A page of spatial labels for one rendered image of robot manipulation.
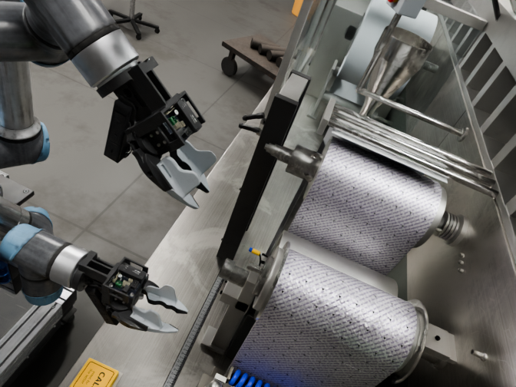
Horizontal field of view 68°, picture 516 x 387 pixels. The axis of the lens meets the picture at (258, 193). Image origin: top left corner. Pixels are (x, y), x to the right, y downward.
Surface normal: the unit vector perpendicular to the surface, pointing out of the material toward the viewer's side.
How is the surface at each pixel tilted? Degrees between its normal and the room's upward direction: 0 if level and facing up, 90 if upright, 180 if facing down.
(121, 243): 0
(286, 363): 90
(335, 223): 92
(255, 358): 90
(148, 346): 0
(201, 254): 0
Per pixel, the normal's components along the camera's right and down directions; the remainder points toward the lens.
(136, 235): 0.29, -0.70
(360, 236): -0.30, 0.61
